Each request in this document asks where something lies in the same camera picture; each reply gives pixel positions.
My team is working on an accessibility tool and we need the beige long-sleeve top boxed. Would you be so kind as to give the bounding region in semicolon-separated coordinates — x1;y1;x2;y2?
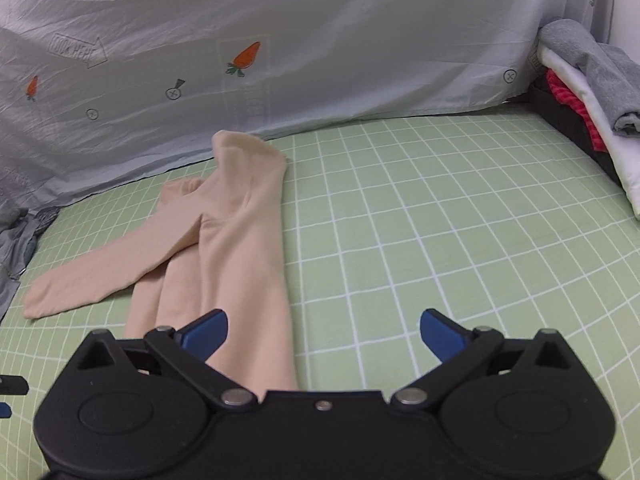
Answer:
22;130;300;393

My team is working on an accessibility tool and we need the red striped garment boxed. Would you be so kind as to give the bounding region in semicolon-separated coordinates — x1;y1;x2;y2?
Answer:
545;69;608;153

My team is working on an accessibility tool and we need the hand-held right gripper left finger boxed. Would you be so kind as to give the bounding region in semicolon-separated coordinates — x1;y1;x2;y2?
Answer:
75;309;253;407

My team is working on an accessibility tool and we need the white folded garment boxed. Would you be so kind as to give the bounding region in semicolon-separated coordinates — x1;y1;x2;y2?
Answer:
537;46;640;217

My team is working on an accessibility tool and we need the grey folded garment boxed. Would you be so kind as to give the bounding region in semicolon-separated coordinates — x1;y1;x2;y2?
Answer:
540;19;640;137

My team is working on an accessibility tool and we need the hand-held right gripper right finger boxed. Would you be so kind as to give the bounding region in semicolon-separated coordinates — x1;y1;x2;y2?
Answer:
391;309;576;407

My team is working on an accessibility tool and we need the black garment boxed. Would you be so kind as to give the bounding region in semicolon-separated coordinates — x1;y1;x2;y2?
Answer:
530;77;626;192

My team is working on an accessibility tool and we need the grey carrot-print sheet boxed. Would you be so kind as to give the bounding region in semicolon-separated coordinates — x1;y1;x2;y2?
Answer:
0;0;613;211

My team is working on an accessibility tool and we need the green checked bed sheet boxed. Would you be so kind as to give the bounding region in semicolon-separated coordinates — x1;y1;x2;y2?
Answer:
0;110;640;480

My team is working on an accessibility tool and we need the grey zip hoodie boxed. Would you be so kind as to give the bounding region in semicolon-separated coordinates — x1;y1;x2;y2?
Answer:
0;206;60;323

